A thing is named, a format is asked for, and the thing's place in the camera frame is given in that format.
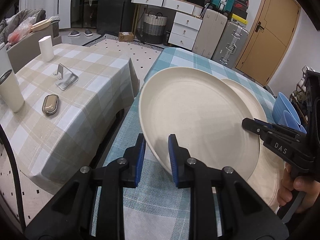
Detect blue bowl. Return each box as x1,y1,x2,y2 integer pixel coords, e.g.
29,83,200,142
277,110,306,134
272,92,301,125

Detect large cream plate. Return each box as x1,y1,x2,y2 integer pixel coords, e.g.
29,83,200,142
138,67,260,179

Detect person's right hand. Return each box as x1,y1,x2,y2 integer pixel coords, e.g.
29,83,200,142
277,163,319,213

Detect teal checkered tablecloth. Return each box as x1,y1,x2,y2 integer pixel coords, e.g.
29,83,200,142
91,47,277,240

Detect beige checkered tablecloth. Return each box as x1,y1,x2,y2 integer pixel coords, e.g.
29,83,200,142
0,39,141,196

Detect grey aluminium suitcase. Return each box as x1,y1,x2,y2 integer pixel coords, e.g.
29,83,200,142
211,21,249,69

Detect wooden door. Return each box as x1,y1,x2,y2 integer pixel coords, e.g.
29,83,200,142
235,0,301,86

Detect metal phone stand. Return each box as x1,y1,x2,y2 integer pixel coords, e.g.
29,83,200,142
54,63,79,91

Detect beige suitcase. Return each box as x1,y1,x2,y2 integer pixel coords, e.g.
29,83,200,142
192,9,227,59

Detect stacked shoe boxes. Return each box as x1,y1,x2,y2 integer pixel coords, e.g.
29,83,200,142
228,0,249,27

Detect woven laundry basket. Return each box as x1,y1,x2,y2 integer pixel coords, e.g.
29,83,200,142
142,11,168,44

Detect white drawer desk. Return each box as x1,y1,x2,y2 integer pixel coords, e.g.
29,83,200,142
131,0,203,50

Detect white tumbler with lid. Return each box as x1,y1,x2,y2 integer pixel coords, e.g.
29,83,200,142
0,69,24,113

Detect white cylinder cup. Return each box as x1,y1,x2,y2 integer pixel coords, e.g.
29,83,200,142
39,36,54,62

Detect black refrigerator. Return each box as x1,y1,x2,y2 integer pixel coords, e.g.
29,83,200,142
97,0,135,34

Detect grey sofa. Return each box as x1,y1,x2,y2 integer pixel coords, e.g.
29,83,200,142
1,9,62,73

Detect black cable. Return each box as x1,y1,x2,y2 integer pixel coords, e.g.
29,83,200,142
0,123,27,233

